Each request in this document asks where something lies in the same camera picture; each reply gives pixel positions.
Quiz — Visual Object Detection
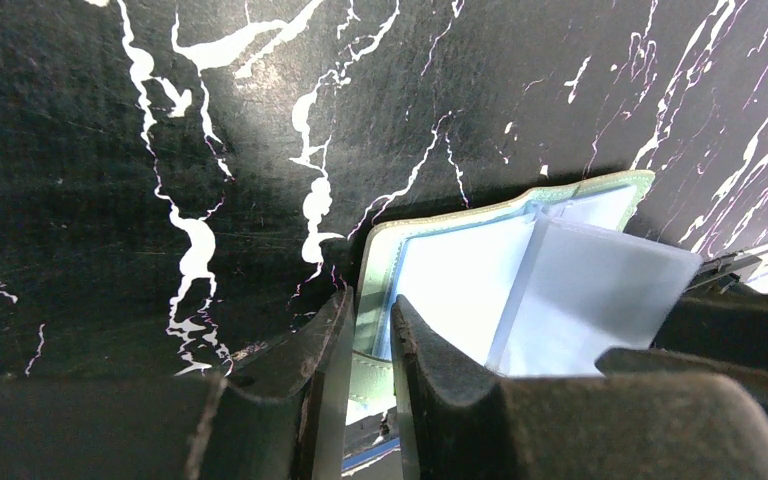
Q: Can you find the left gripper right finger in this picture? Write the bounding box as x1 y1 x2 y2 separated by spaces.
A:
391 297 768 479

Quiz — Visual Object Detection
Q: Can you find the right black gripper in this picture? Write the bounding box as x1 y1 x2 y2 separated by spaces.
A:
595 243 768 417

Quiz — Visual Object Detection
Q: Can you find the green card holder wallet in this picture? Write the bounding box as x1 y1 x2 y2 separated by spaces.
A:
346 170 702 423

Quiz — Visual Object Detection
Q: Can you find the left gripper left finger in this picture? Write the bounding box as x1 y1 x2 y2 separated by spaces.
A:
0 288 355 479

